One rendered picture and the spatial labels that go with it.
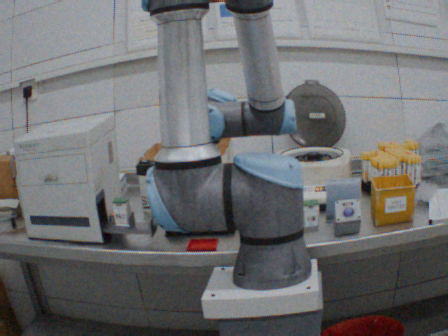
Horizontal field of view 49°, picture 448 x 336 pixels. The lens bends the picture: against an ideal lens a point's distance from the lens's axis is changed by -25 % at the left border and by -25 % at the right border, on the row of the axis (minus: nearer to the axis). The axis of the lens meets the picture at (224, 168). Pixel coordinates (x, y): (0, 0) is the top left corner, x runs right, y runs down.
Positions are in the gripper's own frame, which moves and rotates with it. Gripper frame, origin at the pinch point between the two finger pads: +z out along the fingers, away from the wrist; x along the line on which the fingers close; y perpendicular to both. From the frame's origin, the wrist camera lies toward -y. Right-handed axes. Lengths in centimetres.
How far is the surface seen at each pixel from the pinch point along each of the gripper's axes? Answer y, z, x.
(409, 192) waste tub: 56, -36, -2
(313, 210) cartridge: 32.7, -19.5, 1.8
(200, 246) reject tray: 12.1, -1.8, -4.4
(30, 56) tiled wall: -83, -12, 59
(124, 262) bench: -2.8, 10.7, -8.4
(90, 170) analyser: -19.9, -5.7, -4.4
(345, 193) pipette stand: 39.7, -25.7, 7.5
